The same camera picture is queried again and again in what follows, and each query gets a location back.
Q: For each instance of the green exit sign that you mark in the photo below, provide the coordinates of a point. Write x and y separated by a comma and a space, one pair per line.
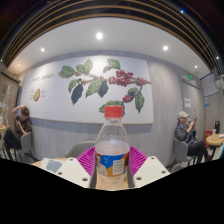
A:
190, 76

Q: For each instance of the clear red-capped drink bottle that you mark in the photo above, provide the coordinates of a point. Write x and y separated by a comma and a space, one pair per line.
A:
112, 150

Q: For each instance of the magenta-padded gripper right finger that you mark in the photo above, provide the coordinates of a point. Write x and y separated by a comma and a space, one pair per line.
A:
150, 170

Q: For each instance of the white notice board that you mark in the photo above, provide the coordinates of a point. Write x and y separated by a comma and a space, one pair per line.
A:
210, 85

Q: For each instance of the white coffee plant wall picture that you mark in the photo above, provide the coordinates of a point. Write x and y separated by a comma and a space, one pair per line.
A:
50, 100

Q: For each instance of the red bin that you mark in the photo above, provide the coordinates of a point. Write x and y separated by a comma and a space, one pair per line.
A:
208, 135

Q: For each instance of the white paper notice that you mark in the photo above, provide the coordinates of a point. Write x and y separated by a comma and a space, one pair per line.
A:
187, 102

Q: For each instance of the round wooden side table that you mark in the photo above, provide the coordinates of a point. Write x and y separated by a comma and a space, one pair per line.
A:
215, 140

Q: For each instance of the round ceiling lights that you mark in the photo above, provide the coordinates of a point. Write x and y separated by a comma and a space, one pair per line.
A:
99, 35

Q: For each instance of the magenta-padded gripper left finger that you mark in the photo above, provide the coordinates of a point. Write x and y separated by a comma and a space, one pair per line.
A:
75, 171

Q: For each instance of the black flask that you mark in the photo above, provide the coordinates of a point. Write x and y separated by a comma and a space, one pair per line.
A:
217, 126

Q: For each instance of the person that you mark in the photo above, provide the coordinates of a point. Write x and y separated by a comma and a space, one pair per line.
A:
182, 131
21, 126

